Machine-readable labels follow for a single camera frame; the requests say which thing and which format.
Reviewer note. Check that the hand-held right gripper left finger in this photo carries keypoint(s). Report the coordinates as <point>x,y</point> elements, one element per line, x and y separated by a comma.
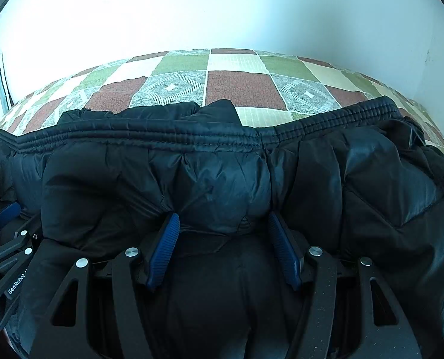
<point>164,250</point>

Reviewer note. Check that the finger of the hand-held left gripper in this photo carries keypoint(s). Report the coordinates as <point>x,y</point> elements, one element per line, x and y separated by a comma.
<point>16,245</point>
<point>6,214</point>

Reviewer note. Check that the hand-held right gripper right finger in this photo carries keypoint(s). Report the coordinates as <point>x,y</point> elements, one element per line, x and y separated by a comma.
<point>283,250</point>

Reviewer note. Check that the black puffer jacket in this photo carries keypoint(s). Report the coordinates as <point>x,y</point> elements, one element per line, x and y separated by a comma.
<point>207,179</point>

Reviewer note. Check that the checkered bed cover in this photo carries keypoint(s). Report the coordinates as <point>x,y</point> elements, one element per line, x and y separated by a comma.
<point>240,86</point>

